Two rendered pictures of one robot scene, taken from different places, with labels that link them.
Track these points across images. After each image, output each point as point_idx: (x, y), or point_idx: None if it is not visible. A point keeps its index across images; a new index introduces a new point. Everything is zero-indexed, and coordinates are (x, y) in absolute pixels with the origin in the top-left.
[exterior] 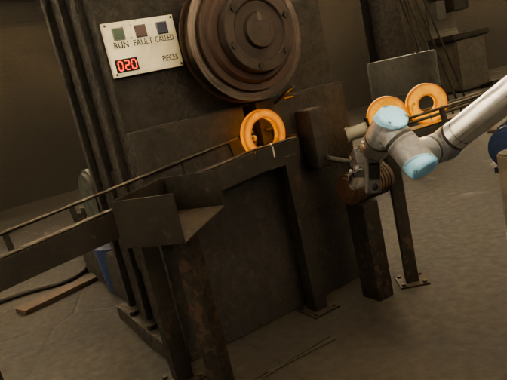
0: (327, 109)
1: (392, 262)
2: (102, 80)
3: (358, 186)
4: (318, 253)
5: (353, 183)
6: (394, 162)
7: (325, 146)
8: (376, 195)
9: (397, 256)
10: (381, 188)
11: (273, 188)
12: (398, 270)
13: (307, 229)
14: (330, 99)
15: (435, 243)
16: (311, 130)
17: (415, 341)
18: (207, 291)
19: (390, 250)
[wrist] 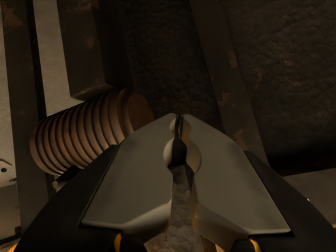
0: (151, 249)
1: (57, 28)
2: None
3: (168, 130)
4: (170, 29)
5: (223, 155)
6: (27, 177)
7: (172, 205)
8: (72, 107)
9: (52, 38)
10: (59, 123)
11: (260, 128)
12: (45, 5)
13: (213, 49)
14: None
15: (1, 54)
16: (203, 239)
17: None
18: None
19: (62, 52)
